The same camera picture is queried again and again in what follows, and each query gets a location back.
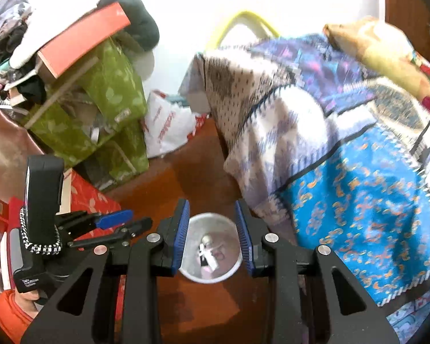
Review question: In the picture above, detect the blue patchwork bedsheet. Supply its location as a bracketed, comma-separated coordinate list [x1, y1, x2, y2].
[179, 32, 430, 344]

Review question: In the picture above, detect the white wrapper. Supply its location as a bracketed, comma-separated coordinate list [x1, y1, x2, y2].
[199, 245, 220, 271]

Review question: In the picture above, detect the wooden door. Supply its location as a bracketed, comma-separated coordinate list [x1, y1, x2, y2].
[382, 0, 430, 58]

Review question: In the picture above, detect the green leaf-print bag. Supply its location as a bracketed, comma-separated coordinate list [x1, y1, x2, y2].
[23, 39, 149, 183]

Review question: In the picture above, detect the person's left forearm orange sleeve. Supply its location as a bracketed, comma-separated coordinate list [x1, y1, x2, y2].
[0, 288, 40, 344]

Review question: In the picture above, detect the colourful patterned quilt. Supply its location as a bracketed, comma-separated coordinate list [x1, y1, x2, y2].
[322, 16, 430, 126]

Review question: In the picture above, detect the white plastic bag red print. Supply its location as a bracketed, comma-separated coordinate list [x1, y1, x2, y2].
[141, 89, 201, 158]

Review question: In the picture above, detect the black white braided strap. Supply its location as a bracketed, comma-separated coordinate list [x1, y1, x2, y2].
[19, 206, 62, 256]

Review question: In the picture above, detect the pile of clothes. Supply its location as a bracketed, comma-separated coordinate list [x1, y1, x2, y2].
[0, 0, 44, 104]

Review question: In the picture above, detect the wooden slat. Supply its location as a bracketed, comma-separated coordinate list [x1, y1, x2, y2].
[23, 57, 99, 130]

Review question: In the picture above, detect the person's left hand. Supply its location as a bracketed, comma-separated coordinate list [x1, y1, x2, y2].
[16, 288, 41, 316]

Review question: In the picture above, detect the yellow foam tube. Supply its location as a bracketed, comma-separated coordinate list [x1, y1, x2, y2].
[205, 10, 280, 49]

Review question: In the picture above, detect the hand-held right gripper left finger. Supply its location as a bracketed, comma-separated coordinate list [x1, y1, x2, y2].
[19, 198, 190, 344]

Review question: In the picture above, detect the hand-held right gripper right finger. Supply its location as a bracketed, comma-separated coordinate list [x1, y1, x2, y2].
[234, 199, 400, 344]

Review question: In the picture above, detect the white cloth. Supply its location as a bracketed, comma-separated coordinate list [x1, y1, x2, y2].
[9, 0, 104, 69]

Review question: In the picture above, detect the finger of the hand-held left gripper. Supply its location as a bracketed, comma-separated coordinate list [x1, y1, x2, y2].
[55, 210, 134, 239]
[68, 218, 153, 249]

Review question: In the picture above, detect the dark grey cloth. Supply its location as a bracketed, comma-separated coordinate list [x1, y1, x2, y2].
[100, 0, 161, 52]

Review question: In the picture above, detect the orange box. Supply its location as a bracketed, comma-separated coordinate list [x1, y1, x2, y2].
[36, 2, 131, 79]

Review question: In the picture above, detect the brown shiny cloth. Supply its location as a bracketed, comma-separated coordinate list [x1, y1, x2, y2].
[0, 89, 40, 205]

